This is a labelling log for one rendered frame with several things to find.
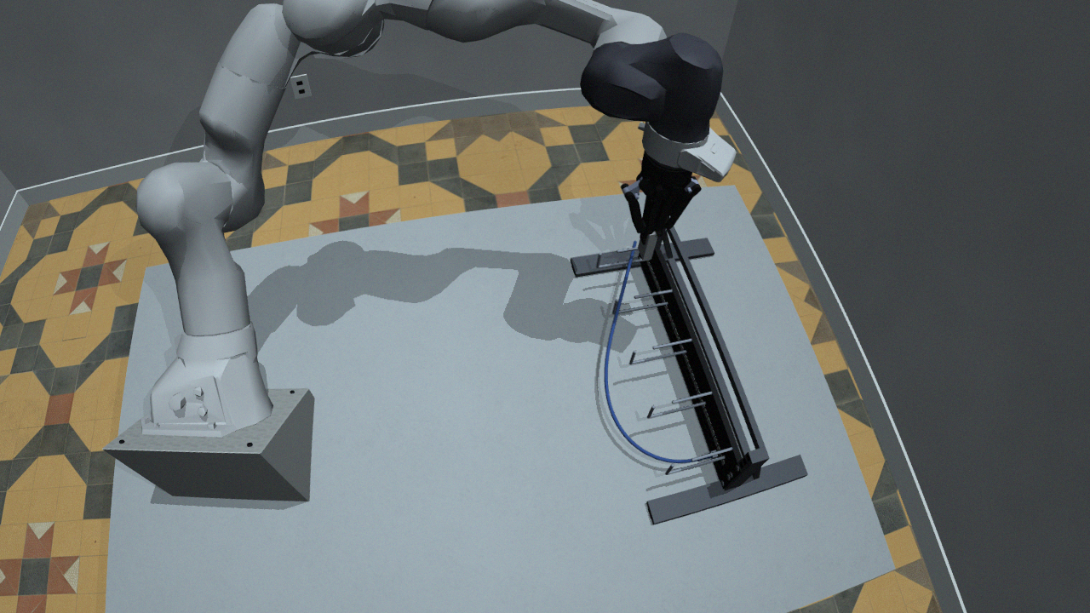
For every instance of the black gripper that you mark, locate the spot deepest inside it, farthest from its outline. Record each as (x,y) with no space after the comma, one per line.
(653,172)

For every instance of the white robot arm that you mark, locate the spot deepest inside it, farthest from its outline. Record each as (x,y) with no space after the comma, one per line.
(214,386)

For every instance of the blue cable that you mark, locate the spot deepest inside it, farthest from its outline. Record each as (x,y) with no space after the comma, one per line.
(606,376)

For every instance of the black patch panel rack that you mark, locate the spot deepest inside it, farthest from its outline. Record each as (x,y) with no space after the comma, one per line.
(732,470)

